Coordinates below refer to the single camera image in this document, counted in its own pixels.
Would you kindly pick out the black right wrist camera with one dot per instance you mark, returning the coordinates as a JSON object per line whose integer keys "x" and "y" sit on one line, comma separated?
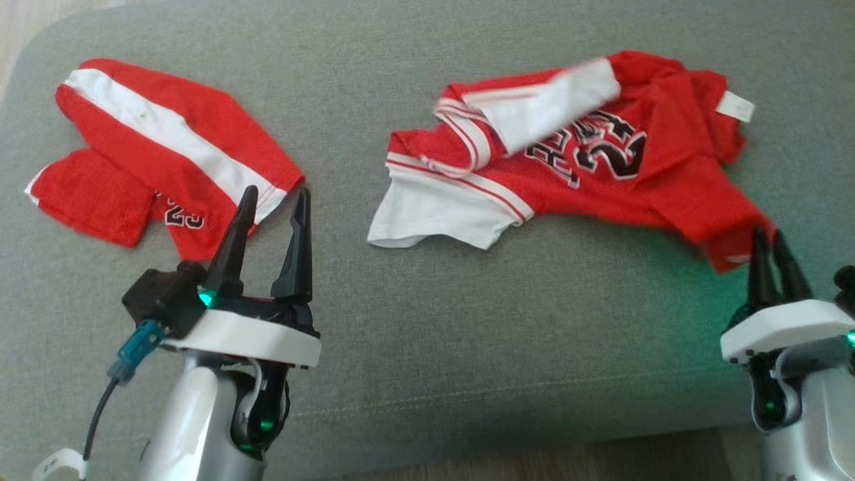
{"x": 847, "y": 290}

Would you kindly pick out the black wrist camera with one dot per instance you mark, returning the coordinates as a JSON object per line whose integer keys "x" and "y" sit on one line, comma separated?
{"x": 160, "y": 297}
{"x": 847, "y": 290}

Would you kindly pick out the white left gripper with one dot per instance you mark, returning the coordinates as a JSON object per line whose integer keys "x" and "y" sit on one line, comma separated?
{"x": 254, "y": 337}

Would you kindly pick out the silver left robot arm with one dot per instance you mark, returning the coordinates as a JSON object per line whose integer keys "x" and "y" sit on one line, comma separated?
{"x": 190, "y": 427}

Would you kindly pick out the red shorts with white stripe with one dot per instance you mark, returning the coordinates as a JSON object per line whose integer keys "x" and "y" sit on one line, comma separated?
{"x": 200, "y": 120}

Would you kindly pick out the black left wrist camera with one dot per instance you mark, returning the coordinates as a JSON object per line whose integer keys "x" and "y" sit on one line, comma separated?
{"x": 160, "y": 297}

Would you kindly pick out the red Bulls jersey white sleeves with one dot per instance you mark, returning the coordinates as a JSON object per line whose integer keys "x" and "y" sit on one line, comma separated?
{"x": 668, "y": 180}

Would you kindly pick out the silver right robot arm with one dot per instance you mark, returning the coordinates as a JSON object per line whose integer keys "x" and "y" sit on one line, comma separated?
{"x": 815, "y": 414}

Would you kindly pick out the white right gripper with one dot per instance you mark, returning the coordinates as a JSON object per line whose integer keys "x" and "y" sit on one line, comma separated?
{"x": 781, "y": 327}

